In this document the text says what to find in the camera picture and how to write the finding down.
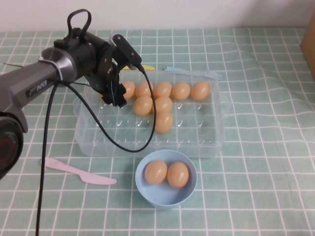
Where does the light blue bowl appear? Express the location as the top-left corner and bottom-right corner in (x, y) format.
(135, 150), (198, 211)

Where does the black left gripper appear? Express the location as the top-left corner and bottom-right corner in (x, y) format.
(89, 45), (128, 108)

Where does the white cable tie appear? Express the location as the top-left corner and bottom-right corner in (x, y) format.
(38, 56), (65, 83)

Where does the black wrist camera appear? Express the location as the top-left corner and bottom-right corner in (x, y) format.
(109, 33), (143, 72)

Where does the yellow plastic knife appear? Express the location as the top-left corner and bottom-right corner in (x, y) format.
(122, 64), (156, 71)

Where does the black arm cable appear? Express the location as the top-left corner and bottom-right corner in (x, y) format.
(35, 80), (63, 236)

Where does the clear plastic egg box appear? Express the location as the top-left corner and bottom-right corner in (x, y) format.
(73, 70), (231, 158)

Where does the black cable loop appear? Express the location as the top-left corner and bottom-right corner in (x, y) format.
(67, 9), (92, 34)

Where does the light blue plastic fork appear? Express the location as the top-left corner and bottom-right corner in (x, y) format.
(163, 66), (222, 81)

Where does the black camera cable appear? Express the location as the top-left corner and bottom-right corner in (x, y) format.
(64, 64), (157, 153)

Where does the pink plastic knife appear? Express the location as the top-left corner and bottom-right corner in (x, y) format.
(40, 157), (117, 185)

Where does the brown cardboard box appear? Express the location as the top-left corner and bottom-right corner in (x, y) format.
(299, 16), (315, 81)

